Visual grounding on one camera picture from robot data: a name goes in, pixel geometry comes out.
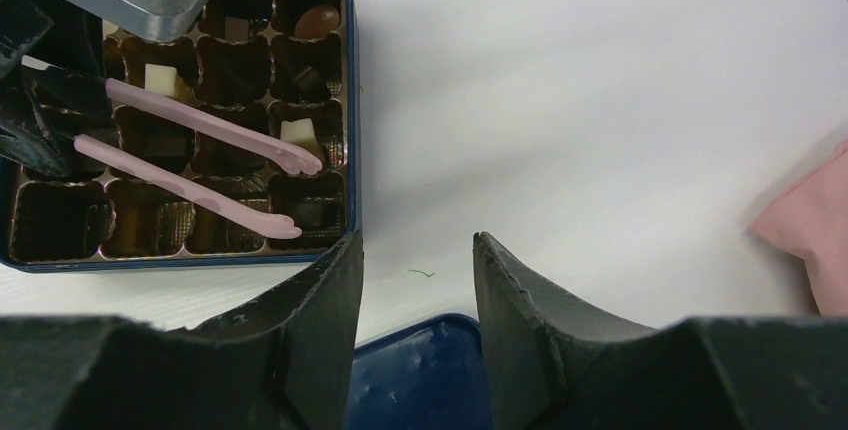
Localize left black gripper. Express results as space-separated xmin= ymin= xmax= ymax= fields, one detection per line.
xmin=1 ymin=0 xmax=112 ymax=179

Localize white square chocolate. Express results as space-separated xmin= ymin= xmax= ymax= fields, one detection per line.
xmin=280 ymin=118 xmax=320 ymax=151

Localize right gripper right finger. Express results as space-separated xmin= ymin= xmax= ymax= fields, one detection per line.
xmin=473 ymin=232 xmax=847 ymax=429

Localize blue box lid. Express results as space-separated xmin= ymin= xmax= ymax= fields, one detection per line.
xmin=346 ymin=314 xmax=494 ymax=429

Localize pink cloth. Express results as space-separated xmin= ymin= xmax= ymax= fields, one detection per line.
xmin=750 ymin=141 xmax=847 ymax=316

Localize blue chocolate box with insert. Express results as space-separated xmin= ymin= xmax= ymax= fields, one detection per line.
xmin=1 ymin=0 xmax=360 ymax=273

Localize pink cat paw tongs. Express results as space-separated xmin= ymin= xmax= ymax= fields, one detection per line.
xmin=72 ymin=77 xmax=325 ymax=241

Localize milk oval chocolate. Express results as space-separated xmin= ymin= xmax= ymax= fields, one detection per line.
xmin=293 ymin=4 xmax=341 ymax=40

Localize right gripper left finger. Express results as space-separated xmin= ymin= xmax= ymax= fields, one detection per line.
xmin=1 ymin=232 xmax=364 ymax=429

